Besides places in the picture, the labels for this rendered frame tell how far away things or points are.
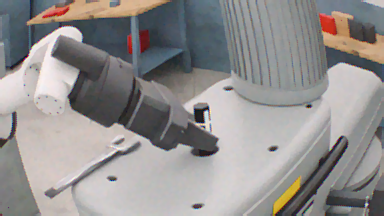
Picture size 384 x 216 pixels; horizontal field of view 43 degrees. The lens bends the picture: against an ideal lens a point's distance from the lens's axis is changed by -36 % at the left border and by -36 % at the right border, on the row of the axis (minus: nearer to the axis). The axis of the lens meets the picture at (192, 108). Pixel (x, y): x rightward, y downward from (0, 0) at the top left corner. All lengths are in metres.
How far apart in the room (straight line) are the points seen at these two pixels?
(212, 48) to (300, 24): 5.39
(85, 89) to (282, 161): 0.29
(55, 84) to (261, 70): 0.39
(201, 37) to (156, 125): 5.55
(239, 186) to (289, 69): 0.26
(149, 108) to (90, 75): 0.10
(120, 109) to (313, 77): 0.36
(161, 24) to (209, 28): 0.55
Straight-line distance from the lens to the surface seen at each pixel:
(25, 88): 0.91
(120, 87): 0.87
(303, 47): 1.05
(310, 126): 1.02
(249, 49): 1.07
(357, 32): 4.82
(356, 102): 1.42
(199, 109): 0.94
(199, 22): 6.39
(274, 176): 0.91
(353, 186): 1.44
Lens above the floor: 2.33
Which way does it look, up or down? 24 degrees down
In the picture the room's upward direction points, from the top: 7 degrees counter-clockwise
